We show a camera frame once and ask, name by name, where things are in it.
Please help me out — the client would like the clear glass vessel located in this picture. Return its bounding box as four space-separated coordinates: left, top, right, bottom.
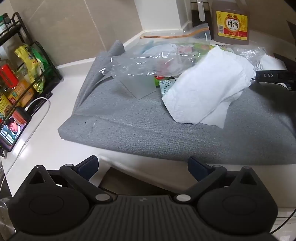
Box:
0 197 16 234

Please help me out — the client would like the white paper towel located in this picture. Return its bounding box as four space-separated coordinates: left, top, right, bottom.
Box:
161 45 255 129

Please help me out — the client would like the green rabbit print package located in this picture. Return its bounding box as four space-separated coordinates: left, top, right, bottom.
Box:
154 43 216 88

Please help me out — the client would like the grey fabric mat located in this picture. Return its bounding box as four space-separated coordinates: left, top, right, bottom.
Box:
58 40 296 165

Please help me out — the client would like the white charging cable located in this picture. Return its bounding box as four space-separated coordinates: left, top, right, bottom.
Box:
0 97 51 188

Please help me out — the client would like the clear plastic wrapper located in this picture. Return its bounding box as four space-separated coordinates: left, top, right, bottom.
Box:
233 46 266 66

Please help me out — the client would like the clear plastic bag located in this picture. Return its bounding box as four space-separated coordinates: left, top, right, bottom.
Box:
99 50 201 77

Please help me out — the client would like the yellow green snack bag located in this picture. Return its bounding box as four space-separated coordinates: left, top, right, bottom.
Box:
14 44 45 93

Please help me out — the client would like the black phone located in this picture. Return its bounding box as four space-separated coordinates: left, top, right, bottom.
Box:
0 109 31 153

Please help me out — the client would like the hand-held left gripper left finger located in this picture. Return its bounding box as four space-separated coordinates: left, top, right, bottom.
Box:
28 155 114 202

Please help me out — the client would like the black wire rack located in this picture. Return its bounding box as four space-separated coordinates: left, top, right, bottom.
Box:
0 11 63 109

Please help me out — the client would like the green cap spice jar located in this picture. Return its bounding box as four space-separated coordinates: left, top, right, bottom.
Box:
0 14 12 32

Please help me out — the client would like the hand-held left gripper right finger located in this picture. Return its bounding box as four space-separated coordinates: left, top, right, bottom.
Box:
174 157 258 202

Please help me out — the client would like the yellow label bottle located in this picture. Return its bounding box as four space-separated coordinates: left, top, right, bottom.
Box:
8 80 35 107

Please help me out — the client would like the clear zip bag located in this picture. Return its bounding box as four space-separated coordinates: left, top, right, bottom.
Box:
140 23 211 47

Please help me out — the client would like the clear plastic sheet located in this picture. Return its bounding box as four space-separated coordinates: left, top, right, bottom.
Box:
120 75 158 100

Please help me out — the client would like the cooking wine jug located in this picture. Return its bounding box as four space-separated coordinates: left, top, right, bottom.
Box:
211 0 250 45

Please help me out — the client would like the black cable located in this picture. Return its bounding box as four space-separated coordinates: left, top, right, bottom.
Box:
270 209 296 241

